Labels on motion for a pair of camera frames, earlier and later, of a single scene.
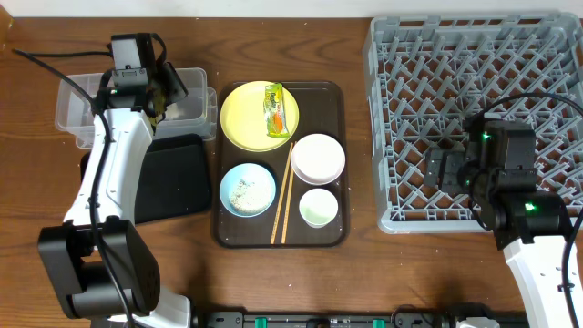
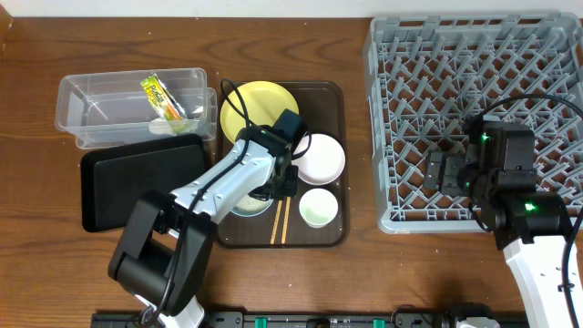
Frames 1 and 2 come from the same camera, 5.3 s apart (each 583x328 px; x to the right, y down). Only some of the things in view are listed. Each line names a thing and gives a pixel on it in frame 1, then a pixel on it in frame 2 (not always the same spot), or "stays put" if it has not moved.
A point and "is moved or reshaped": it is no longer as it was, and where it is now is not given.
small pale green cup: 318,207 stays put
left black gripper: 176,87 to 291,190
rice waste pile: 247,199 stays put
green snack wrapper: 275,111 is moved or reshaped
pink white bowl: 318,158 stays put
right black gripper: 449,167 stays put
